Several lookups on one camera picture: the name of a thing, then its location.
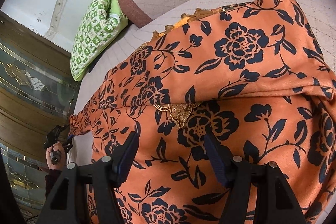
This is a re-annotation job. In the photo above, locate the green checkered pillow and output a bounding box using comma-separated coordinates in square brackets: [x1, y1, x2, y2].
[70, 0, 128, 81]

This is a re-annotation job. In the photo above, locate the wooden glass wardrobe door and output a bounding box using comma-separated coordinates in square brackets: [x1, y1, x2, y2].
[1, 14, 79, 223]

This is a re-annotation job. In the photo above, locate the person left hand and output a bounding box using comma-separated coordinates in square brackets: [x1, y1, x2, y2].
[46, 141, 66, 170]

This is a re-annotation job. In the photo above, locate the pink quilted mattress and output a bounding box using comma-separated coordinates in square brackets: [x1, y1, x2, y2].
[68, 0, 336, 219]

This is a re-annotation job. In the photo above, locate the orange black floral garment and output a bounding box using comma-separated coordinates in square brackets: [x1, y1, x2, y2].
[68, 0, 336, 224]

